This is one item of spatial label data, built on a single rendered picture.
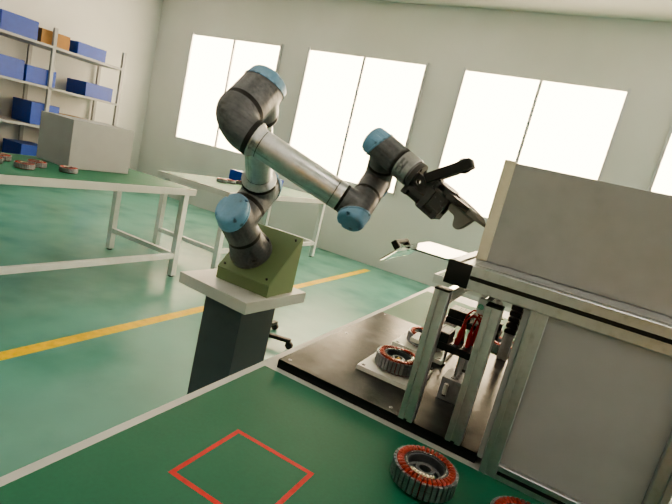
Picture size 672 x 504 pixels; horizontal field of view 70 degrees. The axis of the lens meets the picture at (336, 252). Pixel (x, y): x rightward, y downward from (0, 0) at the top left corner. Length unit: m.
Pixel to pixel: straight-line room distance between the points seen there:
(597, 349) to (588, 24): 5.42
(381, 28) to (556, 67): 2.19
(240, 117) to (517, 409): 0.88
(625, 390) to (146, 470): 0.76
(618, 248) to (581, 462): 0.38
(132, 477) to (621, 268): 0.87
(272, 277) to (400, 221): 4.66
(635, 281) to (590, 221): 0.13
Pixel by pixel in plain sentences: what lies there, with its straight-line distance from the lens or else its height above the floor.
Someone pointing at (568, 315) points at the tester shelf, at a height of 1.08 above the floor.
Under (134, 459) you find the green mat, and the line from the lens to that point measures 0.82.
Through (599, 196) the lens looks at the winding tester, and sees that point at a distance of 1.00.
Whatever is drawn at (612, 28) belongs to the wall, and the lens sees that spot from 6.15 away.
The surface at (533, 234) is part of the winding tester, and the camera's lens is 1.00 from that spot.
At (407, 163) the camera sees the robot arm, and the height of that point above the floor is 1.27.
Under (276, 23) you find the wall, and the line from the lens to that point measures 7.58.
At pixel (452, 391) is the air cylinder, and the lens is 1.16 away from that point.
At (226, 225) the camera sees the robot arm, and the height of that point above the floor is 0.96.
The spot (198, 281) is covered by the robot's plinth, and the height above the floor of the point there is 0.74.
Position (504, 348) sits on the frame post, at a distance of 1.59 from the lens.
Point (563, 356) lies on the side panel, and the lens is 0.93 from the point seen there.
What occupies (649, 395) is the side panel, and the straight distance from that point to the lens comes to 0.95.
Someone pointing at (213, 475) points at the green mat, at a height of 0.75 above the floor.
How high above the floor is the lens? 1.24
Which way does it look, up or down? 11 degrees down
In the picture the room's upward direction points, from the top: 14 degrees clockwise
